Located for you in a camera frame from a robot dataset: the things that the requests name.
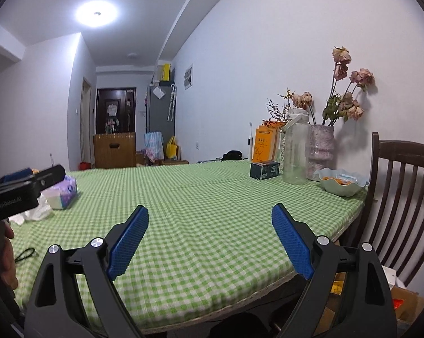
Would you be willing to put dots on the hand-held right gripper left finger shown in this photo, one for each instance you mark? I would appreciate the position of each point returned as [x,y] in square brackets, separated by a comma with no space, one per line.
[129,243]

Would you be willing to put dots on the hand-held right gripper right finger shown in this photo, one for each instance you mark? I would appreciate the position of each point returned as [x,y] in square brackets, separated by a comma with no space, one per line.
[292,241]

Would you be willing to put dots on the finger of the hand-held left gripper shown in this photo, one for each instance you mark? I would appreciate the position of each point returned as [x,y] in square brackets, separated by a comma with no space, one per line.
[16,176]

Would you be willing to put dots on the large cardboard box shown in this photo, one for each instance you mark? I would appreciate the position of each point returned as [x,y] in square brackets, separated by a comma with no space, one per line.
[408,295]

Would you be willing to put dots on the person's left hand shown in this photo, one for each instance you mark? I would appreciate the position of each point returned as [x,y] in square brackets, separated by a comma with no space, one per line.
[8,260]

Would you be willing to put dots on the white plastic bag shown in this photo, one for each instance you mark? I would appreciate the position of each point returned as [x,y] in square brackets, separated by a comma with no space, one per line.
[36,214]

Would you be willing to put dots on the purple tissue box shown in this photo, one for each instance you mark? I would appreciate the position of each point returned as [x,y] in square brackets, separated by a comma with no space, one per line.
[66,193]

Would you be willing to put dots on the light blue snack bowl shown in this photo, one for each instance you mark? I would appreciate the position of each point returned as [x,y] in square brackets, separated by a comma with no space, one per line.
[338,190]

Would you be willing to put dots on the red bucket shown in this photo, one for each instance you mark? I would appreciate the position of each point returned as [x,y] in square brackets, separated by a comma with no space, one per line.
[85,165]

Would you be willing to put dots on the green checked tablecloth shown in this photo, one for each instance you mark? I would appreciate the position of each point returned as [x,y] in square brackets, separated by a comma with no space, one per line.
[197,218]

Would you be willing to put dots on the dark green small box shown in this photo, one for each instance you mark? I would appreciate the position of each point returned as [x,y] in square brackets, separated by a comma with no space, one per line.
[264,170]

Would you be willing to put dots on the clear glass jar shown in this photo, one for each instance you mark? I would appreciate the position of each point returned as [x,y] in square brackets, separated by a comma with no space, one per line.
[296,155]

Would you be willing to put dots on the white interior door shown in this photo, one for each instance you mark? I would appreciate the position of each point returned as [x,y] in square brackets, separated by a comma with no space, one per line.
[86,123]

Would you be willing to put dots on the grey pink ribbed vase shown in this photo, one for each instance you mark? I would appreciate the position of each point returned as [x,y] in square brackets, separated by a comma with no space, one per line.
[321,155]

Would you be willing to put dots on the small brown cardboard box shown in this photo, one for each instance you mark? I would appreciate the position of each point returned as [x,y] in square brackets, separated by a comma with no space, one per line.
[175,162]

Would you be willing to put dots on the light blue gift bag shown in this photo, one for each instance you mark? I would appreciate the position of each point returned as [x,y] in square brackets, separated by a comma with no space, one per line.
[154,146]

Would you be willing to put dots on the orange paper box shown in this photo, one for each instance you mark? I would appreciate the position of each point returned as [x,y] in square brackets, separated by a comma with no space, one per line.
[264,144]

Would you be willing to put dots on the yellow tote bag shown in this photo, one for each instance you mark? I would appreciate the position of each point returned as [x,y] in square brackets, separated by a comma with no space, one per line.
[172,148]

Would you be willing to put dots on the black bag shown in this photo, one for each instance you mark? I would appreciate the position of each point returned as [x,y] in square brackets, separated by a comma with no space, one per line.
[232,155]

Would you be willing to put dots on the white electric toothbrush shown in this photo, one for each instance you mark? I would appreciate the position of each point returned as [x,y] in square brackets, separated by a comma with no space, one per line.
[251,144]

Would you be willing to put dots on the dark entrance door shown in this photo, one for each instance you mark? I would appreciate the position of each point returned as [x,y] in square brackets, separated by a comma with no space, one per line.
[122,112]

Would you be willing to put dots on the grey refrigerator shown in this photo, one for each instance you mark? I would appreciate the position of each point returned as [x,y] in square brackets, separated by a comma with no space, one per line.
[159,116]

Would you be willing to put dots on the dried berry twigs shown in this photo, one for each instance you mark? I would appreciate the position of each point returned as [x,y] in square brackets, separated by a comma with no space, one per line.
[278,111]

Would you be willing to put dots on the dark wooden chair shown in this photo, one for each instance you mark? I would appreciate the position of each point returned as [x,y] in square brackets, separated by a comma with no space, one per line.
[401,148]

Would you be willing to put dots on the white folded umbrellas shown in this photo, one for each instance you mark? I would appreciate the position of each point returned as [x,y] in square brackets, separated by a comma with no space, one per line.
[171,100]

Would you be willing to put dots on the white paper sheet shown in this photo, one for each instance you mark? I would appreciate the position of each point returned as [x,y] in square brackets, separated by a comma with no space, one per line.
[158,92]

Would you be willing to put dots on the yellow box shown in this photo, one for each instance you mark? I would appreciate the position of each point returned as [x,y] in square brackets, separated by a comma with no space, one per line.
[165,72]

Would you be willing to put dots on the dried rose bouquet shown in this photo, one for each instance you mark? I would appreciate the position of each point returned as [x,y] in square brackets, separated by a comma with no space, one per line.
[361,77]

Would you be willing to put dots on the round ceiling light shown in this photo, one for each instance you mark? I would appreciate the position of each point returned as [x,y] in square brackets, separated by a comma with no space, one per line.
[96,13]

